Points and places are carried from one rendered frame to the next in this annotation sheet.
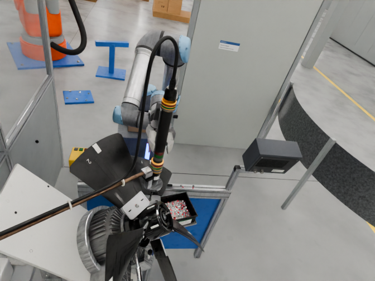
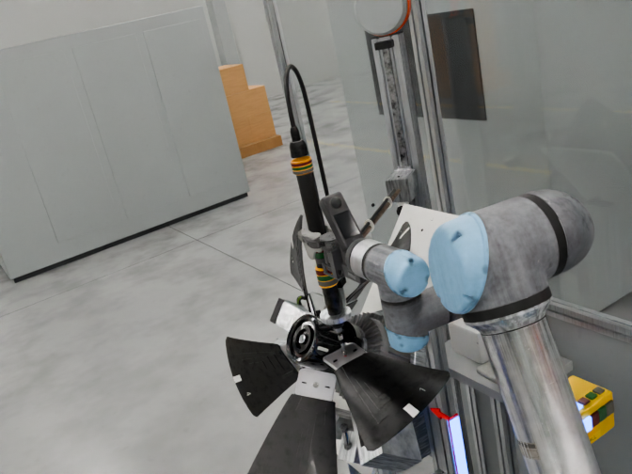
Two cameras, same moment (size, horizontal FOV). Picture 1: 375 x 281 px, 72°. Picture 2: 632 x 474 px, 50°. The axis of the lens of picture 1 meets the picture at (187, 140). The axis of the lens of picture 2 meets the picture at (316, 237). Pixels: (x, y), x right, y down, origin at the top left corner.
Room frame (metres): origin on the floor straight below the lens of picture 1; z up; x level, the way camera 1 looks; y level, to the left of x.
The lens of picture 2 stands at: (1.95, -0.21, 1.96)
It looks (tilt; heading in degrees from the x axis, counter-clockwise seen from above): 20 degrees down; 168
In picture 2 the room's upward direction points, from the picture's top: 13 degrees counter-clockwise
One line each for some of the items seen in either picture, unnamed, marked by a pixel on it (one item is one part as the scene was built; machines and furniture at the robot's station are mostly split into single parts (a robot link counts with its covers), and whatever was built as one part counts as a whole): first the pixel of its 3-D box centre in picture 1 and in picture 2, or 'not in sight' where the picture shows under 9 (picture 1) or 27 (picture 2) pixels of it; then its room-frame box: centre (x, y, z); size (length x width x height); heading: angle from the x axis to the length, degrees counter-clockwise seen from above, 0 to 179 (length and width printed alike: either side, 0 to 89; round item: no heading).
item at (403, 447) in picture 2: not in sight; (384, 432); (0.68, 0.12, 0.98); 0.20 x 0.16 x 0.20; 107
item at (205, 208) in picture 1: (150, 224); not in sight; (1.01, 0.09, 0.45); 0.82 x 0.01 x 0.66; 107
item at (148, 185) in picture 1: (152, 177); (333, 295); (0.63, 0.09, 1.34); 0.09 x 0.07 x 0.10; 141
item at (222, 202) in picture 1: (208, 229); not in sight; (1.13, -0.32, 0.39); 0.04 x 0.04 x 0.78; 17
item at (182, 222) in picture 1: (173, 211); not in sight; (0.88, -0.03, 0.85); 0.22 x 0.17 x 0.07; 123
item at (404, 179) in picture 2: not in sight; (402, 185); (0.15, 0.47, 1.38); 0.10 x 0.07 x 0.08; 142
